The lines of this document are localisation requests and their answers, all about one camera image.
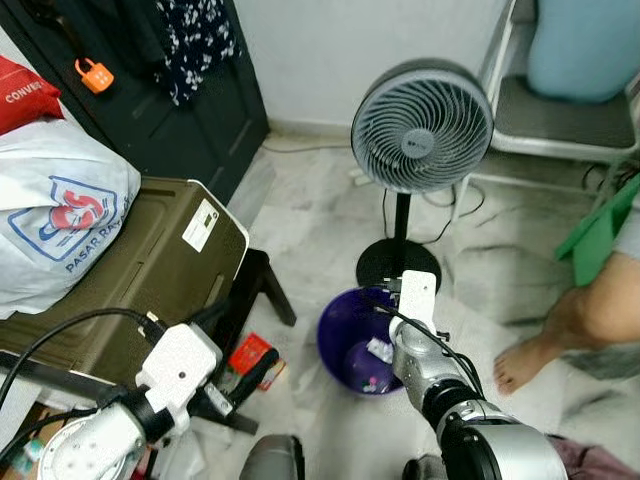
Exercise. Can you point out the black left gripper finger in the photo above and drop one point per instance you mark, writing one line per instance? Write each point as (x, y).
(212, 315)
(258, 372)

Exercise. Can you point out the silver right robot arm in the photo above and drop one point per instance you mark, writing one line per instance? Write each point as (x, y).
(425, 355)

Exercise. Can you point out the red packet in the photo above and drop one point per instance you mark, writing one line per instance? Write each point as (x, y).
(252, 358)

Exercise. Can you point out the purple plastic bin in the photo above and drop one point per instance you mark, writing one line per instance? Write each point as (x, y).
(340, 340)

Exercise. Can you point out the grey left robot leg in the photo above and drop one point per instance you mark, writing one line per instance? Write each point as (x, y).
(272, 458)

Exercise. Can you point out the grey robot leg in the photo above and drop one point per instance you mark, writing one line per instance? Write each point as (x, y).
(272, 458)
(422, 470)

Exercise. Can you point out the olive brown suitcase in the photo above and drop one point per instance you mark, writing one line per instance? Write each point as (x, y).
(120, 260)

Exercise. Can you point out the grey right robot leg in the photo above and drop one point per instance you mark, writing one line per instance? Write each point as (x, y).
(422, 470)

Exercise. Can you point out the white printed plastic bag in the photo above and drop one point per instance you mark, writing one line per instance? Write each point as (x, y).
(60, 220)

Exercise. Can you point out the person in grey shorts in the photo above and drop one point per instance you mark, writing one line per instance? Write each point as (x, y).
(590, 310)

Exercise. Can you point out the black wardrobe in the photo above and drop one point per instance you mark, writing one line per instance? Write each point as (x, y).
(130, 120)

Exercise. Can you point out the green plastic stool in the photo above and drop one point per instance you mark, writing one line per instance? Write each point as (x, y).
(595, 235)

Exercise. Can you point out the white chair with grey seat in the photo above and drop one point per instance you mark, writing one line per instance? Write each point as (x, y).
(560, 125)

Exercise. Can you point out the orange padlock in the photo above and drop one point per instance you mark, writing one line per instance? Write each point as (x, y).
(94, 76)

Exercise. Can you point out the dark floral cloth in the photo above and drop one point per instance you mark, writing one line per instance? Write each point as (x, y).
(198, 45)

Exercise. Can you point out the red printed bag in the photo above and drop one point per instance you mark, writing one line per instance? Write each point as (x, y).
(25, 95)

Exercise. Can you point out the light blue bundle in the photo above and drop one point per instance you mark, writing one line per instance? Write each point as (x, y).
(585, 50)

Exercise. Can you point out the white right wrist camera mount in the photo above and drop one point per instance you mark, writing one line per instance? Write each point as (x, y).
(418, 300)

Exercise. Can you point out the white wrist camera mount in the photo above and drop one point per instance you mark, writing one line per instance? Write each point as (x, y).
(418, 300)
(178, 362)

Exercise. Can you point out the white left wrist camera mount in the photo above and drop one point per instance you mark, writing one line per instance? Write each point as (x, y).
(178, 362)

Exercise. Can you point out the grey pedestal fan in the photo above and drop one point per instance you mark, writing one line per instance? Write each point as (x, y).
(420, 125)

